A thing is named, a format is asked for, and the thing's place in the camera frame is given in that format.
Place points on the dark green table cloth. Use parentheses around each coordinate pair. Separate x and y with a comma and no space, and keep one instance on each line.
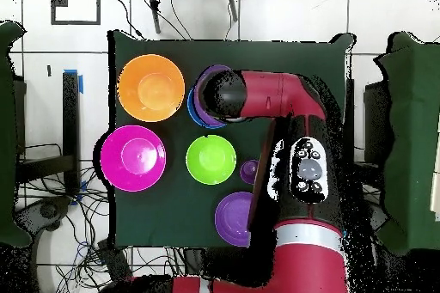
(172,210)

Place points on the green bowl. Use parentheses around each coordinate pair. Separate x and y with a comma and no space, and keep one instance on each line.
(211,159)

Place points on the blue tape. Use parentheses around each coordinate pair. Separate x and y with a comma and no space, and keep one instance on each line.
(81,84)

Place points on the blue bowl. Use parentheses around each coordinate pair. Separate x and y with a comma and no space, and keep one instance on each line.
(191,111)

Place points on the pink bowl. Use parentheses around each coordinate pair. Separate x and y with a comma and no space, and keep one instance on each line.
(133,158)

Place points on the green cloth covered table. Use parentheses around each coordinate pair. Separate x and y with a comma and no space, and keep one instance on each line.
(412,135)
(7,135)

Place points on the purple cup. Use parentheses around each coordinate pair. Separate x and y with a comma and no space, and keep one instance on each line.
(248,171)

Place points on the orange bowl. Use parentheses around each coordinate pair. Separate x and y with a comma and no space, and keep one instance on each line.
(151,87)

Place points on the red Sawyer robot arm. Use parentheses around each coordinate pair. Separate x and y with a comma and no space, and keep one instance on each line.
(302,258)

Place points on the black square floor frame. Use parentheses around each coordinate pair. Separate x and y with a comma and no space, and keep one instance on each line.
(98,4)

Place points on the purple bowl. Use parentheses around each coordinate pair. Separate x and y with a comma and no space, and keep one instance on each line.
(232,219)
(206,119)

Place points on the black power adapter box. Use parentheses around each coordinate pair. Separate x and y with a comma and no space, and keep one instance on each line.
(113,258)

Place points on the black table frame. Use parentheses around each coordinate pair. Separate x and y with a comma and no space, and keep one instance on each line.
(70,128)

